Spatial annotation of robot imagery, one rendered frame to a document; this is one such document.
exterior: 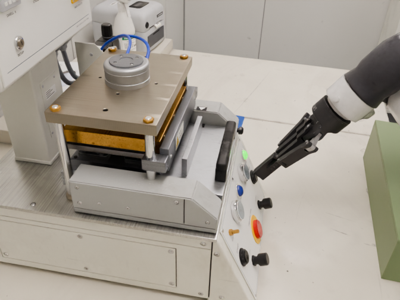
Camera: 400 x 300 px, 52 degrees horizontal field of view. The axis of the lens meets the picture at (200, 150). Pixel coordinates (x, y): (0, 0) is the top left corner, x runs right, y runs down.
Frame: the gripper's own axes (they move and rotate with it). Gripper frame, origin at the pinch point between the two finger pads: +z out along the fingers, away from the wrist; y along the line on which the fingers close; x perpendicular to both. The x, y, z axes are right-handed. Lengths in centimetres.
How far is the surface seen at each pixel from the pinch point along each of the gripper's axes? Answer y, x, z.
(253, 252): 18.5, 3.7, 7.5
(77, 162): 21.7, -34.8, 10.3
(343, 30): -223, 63, 4
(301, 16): -225, 34, 17
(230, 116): -2.0, -14.2, -3.0
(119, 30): -63, -49, 29
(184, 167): 19.3, -19.5, -0.7
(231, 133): 9.2, -14.8, -6.3
